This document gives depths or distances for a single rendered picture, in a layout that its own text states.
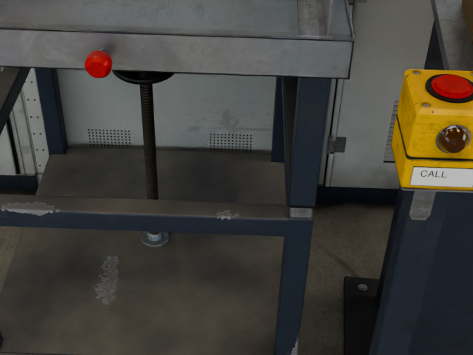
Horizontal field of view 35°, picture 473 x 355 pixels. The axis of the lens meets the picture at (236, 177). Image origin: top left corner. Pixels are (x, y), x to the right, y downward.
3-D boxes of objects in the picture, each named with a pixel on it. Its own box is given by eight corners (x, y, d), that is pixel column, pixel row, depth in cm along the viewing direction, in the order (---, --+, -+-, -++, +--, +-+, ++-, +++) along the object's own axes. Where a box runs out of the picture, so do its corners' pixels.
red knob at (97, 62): (110, 82, 91) (108, 58, 89) (84, 81, 91) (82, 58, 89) (116, 63, 95) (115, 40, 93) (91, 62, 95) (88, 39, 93)
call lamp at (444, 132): (469, 161, 72) (478, 132, 70) (434, 160, 72) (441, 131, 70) (467, 152, 74) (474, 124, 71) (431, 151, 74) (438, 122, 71)
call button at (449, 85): (474, 109, 73) (477, 96, 72) (432, 108, 73) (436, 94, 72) (465, 87, 76) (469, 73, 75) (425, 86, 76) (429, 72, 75)
